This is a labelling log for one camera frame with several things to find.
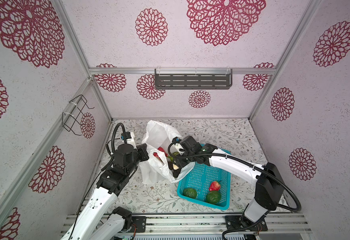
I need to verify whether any light green custard apple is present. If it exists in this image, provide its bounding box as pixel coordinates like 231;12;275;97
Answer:
168;152;179;163

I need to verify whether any white plastic bag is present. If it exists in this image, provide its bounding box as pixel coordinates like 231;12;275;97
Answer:
139;120;195;185

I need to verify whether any green avocado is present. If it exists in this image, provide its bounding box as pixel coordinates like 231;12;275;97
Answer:
182;188;197;199

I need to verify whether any red strawberry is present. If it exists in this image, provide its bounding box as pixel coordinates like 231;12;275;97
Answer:
209;181;221;192

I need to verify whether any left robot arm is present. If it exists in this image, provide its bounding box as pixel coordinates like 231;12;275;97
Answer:
62;123;149;240

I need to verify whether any dark green round fruit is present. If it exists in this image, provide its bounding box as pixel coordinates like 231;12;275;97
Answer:
205;191;221;205

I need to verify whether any red dragon fruit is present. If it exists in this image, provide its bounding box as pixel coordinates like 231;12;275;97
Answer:
153;147;170;165

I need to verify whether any teal plastic basket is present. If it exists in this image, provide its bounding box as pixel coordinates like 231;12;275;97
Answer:
177;163;231;211

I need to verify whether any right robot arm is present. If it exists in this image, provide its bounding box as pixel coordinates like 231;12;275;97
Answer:
168;136;302;239

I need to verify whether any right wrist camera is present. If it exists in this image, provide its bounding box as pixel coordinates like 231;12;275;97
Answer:
171;137;185;156

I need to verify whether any grey wall shelf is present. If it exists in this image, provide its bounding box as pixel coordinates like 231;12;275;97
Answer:
154;69;232;90

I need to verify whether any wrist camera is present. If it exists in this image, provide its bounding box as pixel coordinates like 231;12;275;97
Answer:
121;132;137;149
171;137;185;156

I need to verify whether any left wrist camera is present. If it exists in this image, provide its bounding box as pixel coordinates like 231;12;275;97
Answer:
121;132;137;149

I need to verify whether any black wire rack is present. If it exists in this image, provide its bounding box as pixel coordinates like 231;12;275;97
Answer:
61;94;94;136

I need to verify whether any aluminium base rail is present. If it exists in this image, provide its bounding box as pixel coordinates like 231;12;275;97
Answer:
59;212;313;240

